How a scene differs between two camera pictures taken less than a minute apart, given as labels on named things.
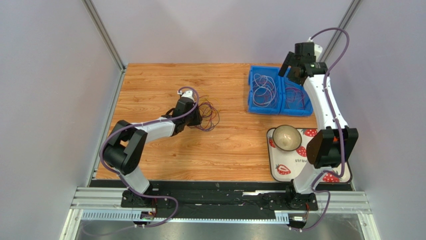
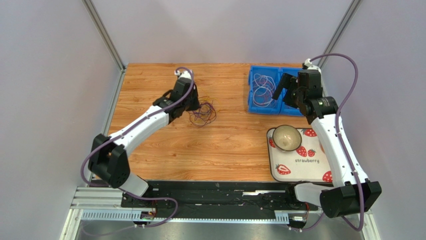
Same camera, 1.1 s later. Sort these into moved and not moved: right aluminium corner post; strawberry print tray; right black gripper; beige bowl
Moved: right black gripper
Not moved: beige bowl; strawberry print tray; right aluminium corner post
